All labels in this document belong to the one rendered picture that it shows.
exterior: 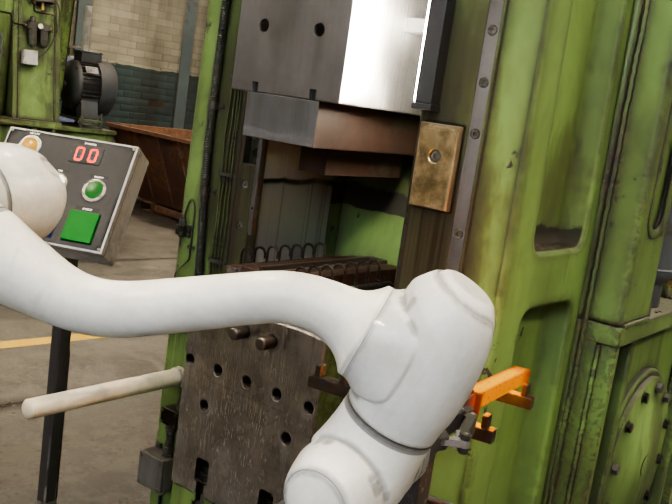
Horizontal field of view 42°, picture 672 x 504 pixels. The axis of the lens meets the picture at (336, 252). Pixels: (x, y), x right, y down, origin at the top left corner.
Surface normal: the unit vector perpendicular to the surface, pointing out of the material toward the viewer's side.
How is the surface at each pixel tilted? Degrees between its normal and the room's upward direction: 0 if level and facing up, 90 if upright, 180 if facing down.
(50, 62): 79
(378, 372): 94
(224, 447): 90
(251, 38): 90
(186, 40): 90
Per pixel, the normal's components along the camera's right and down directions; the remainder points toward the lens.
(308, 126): -0.60, 0.05
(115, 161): -0.11, -0.37
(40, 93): 0.63, 0.03
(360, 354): -0.33, 0.22
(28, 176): 0.89, -0.39
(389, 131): 0.78, 0.21
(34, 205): 0.98, 0.13
